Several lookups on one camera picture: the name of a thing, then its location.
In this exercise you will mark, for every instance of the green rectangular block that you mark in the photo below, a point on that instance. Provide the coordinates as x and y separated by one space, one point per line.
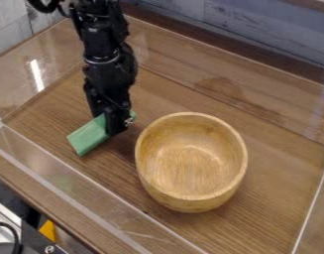
94 132

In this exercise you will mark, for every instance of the clear acrylic tray wall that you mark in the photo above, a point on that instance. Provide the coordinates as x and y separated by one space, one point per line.
90 193

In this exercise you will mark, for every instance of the yellow label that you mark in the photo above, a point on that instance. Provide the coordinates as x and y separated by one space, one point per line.
48 230

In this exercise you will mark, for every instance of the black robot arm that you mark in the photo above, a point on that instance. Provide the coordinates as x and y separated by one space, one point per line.
100 25

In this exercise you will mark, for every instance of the brown wooden bowl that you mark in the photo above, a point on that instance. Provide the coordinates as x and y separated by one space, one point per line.
190 161

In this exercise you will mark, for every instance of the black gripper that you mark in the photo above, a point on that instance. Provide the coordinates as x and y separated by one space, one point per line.
106 82

